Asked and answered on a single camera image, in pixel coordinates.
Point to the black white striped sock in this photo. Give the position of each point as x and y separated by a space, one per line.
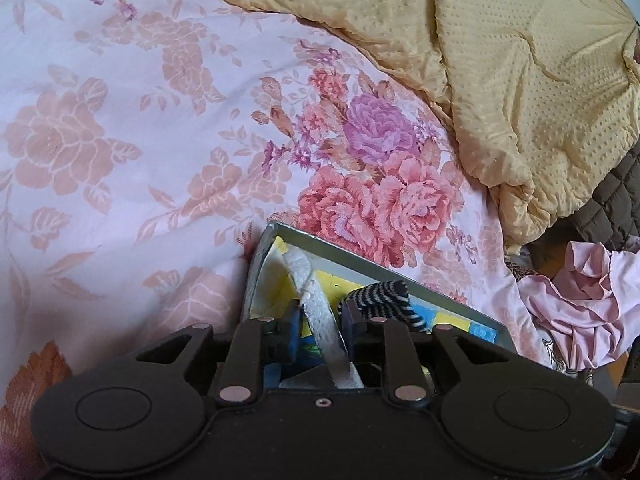
385 300

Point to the pink garment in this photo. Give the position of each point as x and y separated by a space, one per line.
590 310

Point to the brown quilted blanket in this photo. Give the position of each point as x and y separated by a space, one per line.
615 200

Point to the colourful printed cardboard box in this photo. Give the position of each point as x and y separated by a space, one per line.
465 327

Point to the pink floral bedsheet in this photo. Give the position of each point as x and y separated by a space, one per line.
150 160

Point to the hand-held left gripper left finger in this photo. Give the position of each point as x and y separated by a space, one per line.
294 342

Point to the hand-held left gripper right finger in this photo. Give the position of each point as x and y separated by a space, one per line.
356 341

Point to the white striped towel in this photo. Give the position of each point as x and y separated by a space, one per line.
320 310

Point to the yellow quilt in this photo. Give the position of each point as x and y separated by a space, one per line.
500 85

